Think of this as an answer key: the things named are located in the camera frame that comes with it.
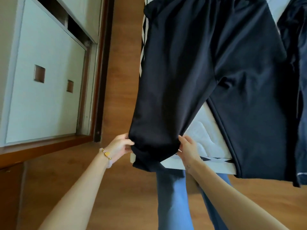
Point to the person's left hand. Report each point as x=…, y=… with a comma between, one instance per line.
x=118, y=147

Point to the person's right hand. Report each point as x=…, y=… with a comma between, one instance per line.
x=190, y=153

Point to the black shorts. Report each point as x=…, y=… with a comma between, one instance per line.
x=192, y=69

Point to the black Li-Ning t-shirt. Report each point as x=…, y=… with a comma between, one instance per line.
x=301, y=69

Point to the person's right forearm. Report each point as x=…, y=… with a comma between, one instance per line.
x=227, y=201

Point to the person's left forearm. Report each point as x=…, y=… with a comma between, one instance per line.
x=79, y=196

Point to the person's blue jeans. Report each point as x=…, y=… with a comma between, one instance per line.
x=172, y=201

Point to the grey quilted mattress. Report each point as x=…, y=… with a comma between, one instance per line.
x=206, y=136

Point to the white drawer panel square cutouts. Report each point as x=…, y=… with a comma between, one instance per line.
x=48, y=105

